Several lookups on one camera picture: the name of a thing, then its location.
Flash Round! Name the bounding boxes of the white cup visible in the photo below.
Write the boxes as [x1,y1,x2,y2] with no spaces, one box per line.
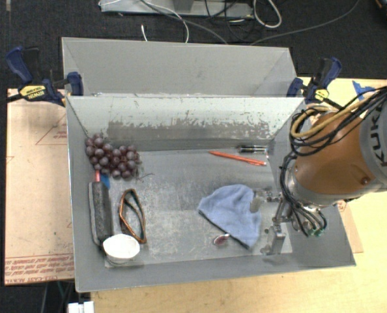
[102,233,141,267]

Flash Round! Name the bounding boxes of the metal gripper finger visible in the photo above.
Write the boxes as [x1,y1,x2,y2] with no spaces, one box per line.
[259,223,287,256]
[250,189,281,213]

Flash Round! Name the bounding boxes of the light blue cloth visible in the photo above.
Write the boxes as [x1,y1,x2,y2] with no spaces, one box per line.
[197,183,263,250]

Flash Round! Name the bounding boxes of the dark purple grape bunch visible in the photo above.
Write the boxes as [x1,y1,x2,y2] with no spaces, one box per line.
[84,132,155,183]

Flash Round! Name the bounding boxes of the brown cardboard board, red print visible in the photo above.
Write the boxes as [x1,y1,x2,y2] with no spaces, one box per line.
[3,88,366,287]

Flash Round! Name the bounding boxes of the orange pen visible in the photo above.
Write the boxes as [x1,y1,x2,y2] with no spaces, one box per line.
[208,150,267,167]

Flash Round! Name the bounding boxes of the pink and blue small object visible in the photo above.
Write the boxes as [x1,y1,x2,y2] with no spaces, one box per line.
[94,170,111,189]

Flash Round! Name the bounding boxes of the brown-framed sunglasses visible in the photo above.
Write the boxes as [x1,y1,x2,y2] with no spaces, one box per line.
[117,188,148,245]

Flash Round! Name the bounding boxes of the dark grey long block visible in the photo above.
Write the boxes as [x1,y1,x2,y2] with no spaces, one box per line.
[88,181,115,248]

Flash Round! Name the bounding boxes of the black pen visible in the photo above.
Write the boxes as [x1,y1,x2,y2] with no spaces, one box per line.
[237,144,268,154]

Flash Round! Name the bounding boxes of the grey metal bin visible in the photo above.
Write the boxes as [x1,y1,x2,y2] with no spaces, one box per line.
[61,37,357,293]

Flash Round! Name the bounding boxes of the small dark red oval object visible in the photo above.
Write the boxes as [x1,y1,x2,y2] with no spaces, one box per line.
[212,233,231,248]

